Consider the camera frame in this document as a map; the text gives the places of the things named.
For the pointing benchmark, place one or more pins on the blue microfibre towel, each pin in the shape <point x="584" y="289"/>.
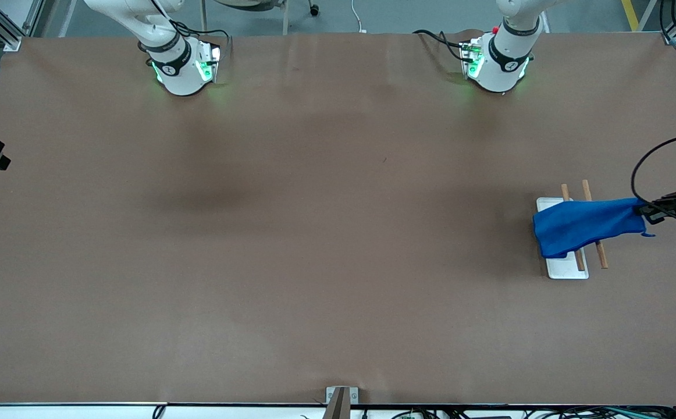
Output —
<point x="582" y="224"/>

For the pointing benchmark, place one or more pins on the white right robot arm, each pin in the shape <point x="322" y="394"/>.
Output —
<point x="175" y="64"/>

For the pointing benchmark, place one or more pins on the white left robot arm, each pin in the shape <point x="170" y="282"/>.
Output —
<point x="504" y="58"/>

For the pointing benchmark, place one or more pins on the wooden rack rod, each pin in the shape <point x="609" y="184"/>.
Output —
<point x="602" y="256"/>
<point x="580" y="262"/>

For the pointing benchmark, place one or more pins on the office chair base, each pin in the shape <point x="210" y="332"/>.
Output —
<point x="251" y="4"/>

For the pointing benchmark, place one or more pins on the brown table cover sheet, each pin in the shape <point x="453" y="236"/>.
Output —
<point x="338" y="302"/>

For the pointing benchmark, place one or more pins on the white rack base plate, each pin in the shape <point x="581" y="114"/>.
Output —
<point x="568" y="269"/>

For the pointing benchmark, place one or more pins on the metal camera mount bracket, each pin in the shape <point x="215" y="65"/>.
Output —
<point x="341" y="401"/>

